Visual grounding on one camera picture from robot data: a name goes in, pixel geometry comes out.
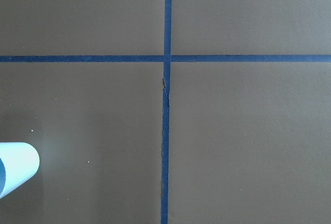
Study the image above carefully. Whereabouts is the light blue cup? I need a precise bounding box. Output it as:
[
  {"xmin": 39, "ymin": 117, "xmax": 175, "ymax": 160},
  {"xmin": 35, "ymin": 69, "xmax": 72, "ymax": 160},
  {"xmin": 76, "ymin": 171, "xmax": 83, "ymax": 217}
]
[{"xmin": 1, "ymin": 142, "xmax": 40, "ymax": 198}]

